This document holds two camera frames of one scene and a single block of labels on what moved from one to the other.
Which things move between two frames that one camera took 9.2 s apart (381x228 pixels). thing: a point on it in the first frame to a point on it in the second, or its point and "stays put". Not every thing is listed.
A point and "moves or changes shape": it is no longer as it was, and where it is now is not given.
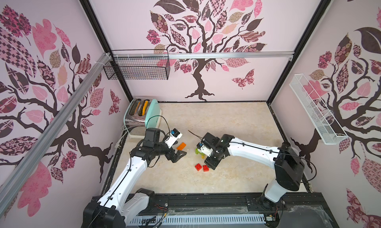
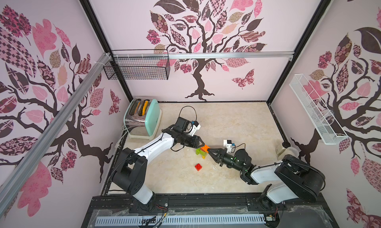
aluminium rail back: [202, 55] stays put
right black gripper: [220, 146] to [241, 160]
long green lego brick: [197, 152] stays put
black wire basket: [139, 69] stays put
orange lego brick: [181, 146] moves or changes shape
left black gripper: [175, 158] to [194, 142]
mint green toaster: [140, 114] stays put
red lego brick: [198, 167] stays put
